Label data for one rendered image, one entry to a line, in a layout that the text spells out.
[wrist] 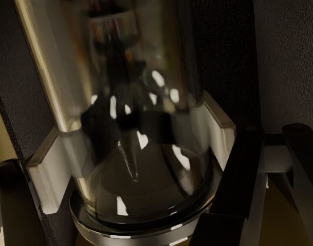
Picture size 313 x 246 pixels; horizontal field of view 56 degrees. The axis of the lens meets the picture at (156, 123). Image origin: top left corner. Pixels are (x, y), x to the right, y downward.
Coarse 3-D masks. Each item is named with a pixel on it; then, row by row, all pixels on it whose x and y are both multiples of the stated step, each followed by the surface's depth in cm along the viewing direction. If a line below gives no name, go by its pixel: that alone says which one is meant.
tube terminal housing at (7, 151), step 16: (0, 128) 25; (0, 144) 25; (0, 160) 26; (272, 192) 36; (272, 208) 34; (288, 208) 33; (272, 224) 32; (288, 224) 31; (0, 240) 25; (80, 240) 35; (272, 240) 30; (288, 240) 29; (304, 240) 29
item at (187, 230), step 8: (192, 224) 16; (80, 232) 18; (88, 232) 17; (168, 232) 16; (176, 232) 16; (184, 232) 16; (192, 232) 16; (96, 240) 17; (104, 240) 16; (112, 240) 16; (120, 240) 16; (128, 240) 16; (136, 240) 16; (144, 240) 16; (152, 240) 16; (160, 240) 16; (168, 240) 16; (176, 240) 16
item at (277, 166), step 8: (232, 120) 17; (240, 120) 16; (240, 128) 15; (272, 136) 14; (280, 136) 14; (272, 144) 13; (280, 144) 13; (264, 152) 13; (272, 152) 13; (280, 152) 13; (288, 152) 13; (264, 160) 14; (272, 160) 13; (280, 160) 13; (288, 160) 13; (272, 168) 14; (280, 168) 14; (288, 168) 13
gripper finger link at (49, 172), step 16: (48, 144) 16; (32, 160) 15; (48, 160) 15; (64, 160) 18; (32, 176) 14; (48, 176) 15; (64, 176) 17; (48, 192) 15; (64, 192) 17; (48, 208) 15
